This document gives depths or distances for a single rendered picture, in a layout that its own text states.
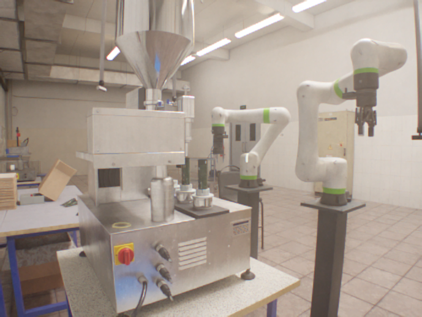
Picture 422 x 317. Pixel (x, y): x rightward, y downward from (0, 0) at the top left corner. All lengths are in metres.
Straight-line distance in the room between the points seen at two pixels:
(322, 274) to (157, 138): 1.24
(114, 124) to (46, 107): 10.45
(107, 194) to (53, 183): 1.51
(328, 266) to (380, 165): 4.82
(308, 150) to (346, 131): 4.78
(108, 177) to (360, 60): 1.03
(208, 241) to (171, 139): 0.34
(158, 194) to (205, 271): 0.30
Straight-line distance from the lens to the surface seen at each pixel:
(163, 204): 0.77
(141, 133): 0.73
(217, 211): 0.84
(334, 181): 1.49
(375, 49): 1.13
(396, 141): 6.17
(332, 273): 1.63
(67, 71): 10.19
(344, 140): 6.18
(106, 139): 0.70
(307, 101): 1.42
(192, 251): 0.83
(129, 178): 1.06
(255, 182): 1.97
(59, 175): 2.52
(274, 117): 1.91
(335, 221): 1.52
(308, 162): 1.41
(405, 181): 6.16
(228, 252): 0.93
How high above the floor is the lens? 1.25
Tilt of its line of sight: 3 degrees down
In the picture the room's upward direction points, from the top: straight up
